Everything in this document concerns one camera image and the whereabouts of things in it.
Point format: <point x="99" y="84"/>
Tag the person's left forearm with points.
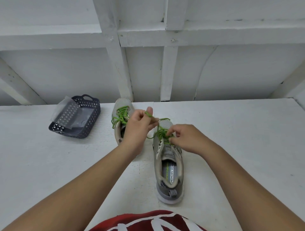
<point x="78" y="190"/>

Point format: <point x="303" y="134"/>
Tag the person's left hand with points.
<point x="134" y="129"/>

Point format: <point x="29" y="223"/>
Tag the person's right forearm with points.
<point x="247" y="190"/>

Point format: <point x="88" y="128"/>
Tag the green shoelace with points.
<point x="160" y="132"/>
<point x="121" y="115"/>

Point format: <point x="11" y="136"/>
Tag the clear plastic sheet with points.
<point x="71" y="114"/>

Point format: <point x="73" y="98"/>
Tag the grey sneaker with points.
<point x="168" y="173"/>
<point x="119" y="104"/>

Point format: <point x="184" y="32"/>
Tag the person's red printed shirt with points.
<point x="147" y="222"/>

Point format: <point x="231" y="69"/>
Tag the person's right thumb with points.
<point x="173" y="129"/>

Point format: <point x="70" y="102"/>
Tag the dark blue plastic basket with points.
<point x="91" y="111"/>

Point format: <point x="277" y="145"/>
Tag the person's right hand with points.
<point x="190" y="139"/>

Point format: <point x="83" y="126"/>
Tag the person's left thumb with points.
<point x="149" y="111"/>

